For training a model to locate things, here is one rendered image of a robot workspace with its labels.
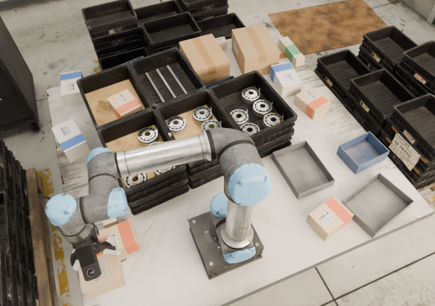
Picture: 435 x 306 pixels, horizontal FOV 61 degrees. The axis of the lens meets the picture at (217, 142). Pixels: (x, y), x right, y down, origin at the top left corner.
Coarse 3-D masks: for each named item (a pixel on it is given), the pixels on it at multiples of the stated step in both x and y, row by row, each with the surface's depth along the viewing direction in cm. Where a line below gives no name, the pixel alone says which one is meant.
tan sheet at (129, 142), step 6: (150, 126) 191; (138, 132) 189; (120, 138) 187; (126, 138) 186; (132, 138) 186; (108, 144) 184; (114, 144) 184; (120, 144) 184; (126, 144) 184; (132, 144) 184; (138, 144) 184; (114, 150) 182; (120, 150) 182; (150, 174) 173
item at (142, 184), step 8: (144, 112) 184; (120, 120) 181; (160, 120) 180; (104, 128) 178; (168, 136) 174; (104, 144) 172; (176, 168) 162; (184, 168) 164; (160, 176) 160; (168, 176) 162; (120, 184) 158; (136, 184) 158; (144, 184) 158; (128, 192) 157
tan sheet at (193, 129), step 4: (188, 112) 197; (192, 112) 197; (184, 116) 195; (188, 116) 195; (212, 116) 194; (188, 120) 193; (192, 120) 193; (188, 124) 191; (192, 124) 191; (196, 124) 191; (188, 128) 190; (192, 128) 190; (196, 128) 190; (200, 128) 190; (184, 132) 188; (188, 132) 188; (192, 132) 188; (196, 132) 188; (200, 132) 188; (176, 136) 187; (180, 136) 187; (184, 136) 187; (188, 136) 187
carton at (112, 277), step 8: (104, 240) 122; (96, 256) 118; (104, 256) 118; (112, 256) 118; (104, 264) 117; (112, 264) 117; (120, 264) 122; (80, 272) 115; (104, 272) 115; (112, 272) 115; (120, 272) 116; (80, 280) 114; (96, 280) 114; (104, 280) 114; (112, 280) 113; (120, 280) 115; (88, 288) 112; (96, 288) 113; (104, 288) 115; (112, 288) 117; (88, 296) 115; (96, 296) 118
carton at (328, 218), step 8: (328, 200) 168; (336, 200) 168; (320, 208) 166; (328, 208) 166; (336, 208) 166; (344, 208) 166; (312, 216) 164; (320, 216) 164; (328, 216) 163; (336, 216) 163; (344, 216) 163; (352, 216) 164; (312, 224) 166; (320, 224) 161; (328, 224) 161; (336, 224) 161; (344, 224) 166; (320, 232) 163; (328, 232) 159; (336, 232) 166
